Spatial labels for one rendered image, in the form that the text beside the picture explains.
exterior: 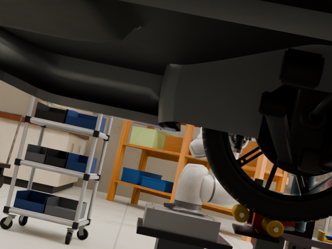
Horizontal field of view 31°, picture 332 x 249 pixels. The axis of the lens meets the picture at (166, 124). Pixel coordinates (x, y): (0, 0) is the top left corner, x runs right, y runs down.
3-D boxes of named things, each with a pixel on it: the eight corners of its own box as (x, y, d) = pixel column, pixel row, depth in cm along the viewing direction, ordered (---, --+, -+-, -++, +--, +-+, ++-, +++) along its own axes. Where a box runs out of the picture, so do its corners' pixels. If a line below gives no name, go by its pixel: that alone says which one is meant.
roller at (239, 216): (232, 221, 212) (235, 205, 212) (229, 216, 241) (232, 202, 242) (248, 225, 211) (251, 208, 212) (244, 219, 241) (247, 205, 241)
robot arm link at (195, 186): (170, 198, 336) (178, 159, 338) (199, 203, 341) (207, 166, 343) (179, 201, 320) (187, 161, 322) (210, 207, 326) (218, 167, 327)
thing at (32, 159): (-5, 228, 388) (30, 79, 395) (17, 223, 430) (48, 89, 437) (74, 246, 383) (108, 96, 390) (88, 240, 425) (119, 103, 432)
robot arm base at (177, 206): (160, 206, 337) (162, 196, 338) (198, 213, 340) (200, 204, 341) (165, 209, 319) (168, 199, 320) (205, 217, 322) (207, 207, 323)
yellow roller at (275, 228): (266, 236, 204) (269, 219, 204) (259, 228, 233) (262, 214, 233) (282, 239, 203) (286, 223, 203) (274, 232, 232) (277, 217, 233)
